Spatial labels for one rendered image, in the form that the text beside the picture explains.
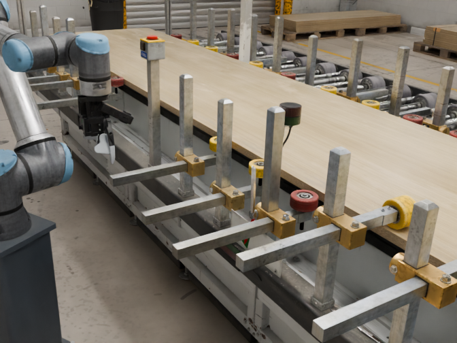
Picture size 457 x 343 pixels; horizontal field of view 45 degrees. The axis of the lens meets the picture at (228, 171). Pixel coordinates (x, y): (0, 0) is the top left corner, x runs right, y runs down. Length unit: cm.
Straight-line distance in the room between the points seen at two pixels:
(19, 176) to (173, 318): 99
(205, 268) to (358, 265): 107
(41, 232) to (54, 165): 24
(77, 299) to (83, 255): 38
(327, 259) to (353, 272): 29
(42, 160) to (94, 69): 53
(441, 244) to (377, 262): 22
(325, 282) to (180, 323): 120
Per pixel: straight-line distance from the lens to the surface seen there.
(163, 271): 284
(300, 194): 158
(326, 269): 141
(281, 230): 150
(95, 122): 166
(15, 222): 202
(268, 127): 146
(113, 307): 263
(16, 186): 198
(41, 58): 165
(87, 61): 161
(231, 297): 239
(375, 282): 162
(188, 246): 139
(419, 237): 116
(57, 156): 205
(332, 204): 132
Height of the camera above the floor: 158
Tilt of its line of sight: 24 degrees down
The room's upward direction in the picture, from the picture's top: 2 degrees clockwise
